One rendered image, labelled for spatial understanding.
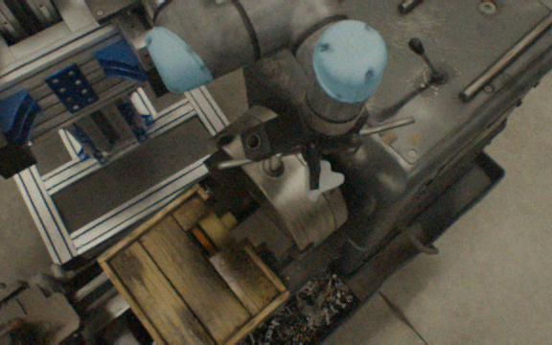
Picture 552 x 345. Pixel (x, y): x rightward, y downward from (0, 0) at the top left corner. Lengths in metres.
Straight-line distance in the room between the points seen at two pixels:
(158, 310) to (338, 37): 0.86
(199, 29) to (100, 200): 1.60
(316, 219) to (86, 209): 1.31
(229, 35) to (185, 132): 1.59
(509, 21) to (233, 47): 0.71
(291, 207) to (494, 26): 0.55
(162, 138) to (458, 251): 1.32
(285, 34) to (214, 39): 0.08
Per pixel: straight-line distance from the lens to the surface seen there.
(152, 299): 1.24
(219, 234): 1.00
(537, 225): 2.41
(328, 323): 1.52
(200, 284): 1.22
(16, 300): 1.26
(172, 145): 2.11
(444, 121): 0.97
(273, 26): 0.56
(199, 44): 0.55
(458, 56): 1.05
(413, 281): 2.17
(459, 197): 1.72
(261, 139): 0.69
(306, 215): 0.93
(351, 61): 0.52
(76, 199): 2.13
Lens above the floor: 2.07
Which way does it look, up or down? 68 degrees down
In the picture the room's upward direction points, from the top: 2 degrees counter-clockwise
